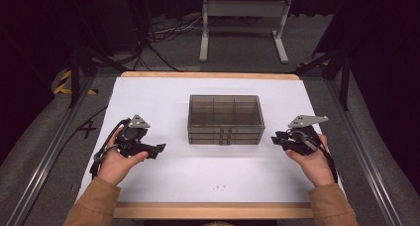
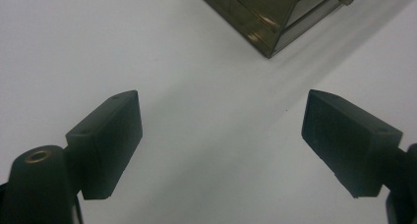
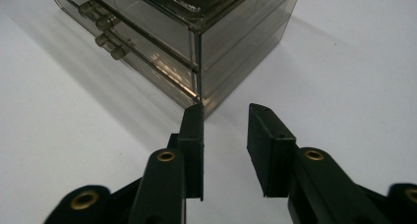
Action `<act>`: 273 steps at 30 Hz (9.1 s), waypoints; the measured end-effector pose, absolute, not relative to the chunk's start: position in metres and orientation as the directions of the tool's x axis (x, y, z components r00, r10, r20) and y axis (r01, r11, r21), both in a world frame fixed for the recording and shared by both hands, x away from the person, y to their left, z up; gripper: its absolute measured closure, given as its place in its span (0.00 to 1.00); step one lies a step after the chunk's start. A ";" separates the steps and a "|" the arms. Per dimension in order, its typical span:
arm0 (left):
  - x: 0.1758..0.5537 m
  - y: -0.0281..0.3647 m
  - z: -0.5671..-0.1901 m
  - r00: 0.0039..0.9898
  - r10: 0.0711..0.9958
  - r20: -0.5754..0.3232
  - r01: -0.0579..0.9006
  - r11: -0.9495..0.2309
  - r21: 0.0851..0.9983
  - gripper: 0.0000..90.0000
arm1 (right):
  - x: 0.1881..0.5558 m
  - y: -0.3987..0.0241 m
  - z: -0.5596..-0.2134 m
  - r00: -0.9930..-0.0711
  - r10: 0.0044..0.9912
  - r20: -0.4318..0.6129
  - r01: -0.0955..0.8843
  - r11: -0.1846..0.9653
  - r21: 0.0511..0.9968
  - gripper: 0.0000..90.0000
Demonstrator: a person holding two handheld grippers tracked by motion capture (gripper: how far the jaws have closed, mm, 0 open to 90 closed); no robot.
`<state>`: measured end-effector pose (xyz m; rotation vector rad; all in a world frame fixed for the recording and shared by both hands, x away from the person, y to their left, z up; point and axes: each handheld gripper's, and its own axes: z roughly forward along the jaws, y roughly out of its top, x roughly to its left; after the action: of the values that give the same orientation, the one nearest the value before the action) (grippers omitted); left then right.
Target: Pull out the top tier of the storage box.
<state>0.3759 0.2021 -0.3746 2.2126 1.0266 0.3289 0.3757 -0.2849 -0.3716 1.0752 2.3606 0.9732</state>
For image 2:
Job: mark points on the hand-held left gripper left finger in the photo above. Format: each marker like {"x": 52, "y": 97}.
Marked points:
{"x": 108, "y": 142}

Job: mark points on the smoky transparent drawer box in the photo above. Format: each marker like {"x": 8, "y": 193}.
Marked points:
{"x": 255, "y": 14}

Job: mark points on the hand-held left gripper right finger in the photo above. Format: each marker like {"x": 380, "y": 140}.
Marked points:
{"x": 347, "y": 145}

